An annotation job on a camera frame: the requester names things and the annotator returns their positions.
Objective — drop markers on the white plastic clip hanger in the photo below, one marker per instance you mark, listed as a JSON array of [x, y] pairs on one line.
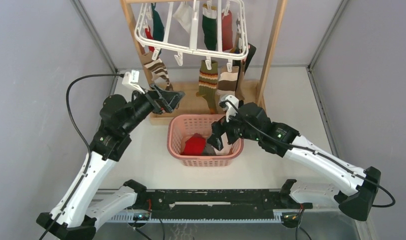
[[143, 33]]

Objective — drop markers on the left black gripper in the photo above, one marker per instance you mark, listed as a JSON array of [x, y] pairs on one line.
[[161, 101]]

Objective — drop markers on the white sock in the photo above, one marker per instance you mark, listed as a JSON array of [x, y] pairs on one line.
[[226, 147], [183, 15]]

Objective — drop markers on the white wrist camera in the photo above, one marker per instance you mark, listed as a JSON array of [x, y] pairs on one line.
[[230, 104], [130, 80]]

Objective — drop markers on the olive striped sock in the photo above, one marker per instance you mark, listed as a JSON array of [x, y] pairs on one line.
[[208, 84]]

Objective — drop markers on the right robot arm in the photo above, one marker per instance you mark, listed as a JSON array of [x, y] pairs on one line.
[[352, 189]]

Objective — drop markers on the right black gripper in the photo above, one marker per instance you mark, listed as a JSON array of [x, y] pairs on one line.
[[218, 129]]

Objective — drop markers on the beige brown ribbed sock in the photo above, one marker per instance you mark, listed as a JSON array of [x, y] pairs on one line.
[[229, 82]]

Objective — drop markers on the red fuzzy sock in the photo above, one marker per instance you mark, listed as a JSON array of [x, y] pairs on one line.
[[227, 31], [194, 145]]

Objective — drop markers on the wooden hanger rack frame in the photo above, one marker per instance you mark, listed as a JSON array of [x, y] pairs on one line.
[[253, 91]]

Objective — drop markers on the pink plastic laundry basket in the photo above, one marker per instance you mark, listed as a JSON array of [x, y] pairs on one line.
[[182, 127]]

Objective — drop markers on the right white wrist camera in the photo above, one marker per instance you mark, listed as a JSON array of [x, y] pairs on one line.
[[230, 104]]

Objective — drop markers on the grey sock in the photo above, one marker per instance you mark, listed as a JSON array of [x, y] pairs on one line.
[[209, 150]]

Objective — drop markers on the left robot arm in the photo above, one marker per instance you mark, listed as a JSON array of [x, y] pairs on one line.
[[75, 217]]

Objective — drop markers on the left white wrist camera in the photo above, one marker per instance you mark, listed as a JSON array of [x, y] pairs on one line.
[[130, 80]]

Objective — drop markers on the green dotted sock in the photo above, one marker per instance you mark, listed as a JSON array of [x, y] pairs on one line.
[[209, 27]]

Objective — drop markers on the brown striped sock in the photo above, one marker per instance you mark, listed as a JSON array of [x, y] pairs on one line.
[[157, 68]]

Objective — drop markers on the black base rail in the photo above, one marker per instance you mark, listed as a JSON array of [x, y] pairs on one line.
[[216, 204]]

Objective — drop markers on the black patterned sock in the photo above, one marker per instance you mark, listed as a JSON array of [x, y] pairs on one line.
[[244, 63]]

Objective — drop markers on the white sock front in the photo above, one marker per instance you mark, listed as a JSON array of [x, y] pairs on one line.
[[226, 147]]

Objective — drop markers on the dark green reindeer sock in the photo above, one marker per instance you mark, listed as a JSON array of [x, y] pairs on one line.
[[158, 27]]

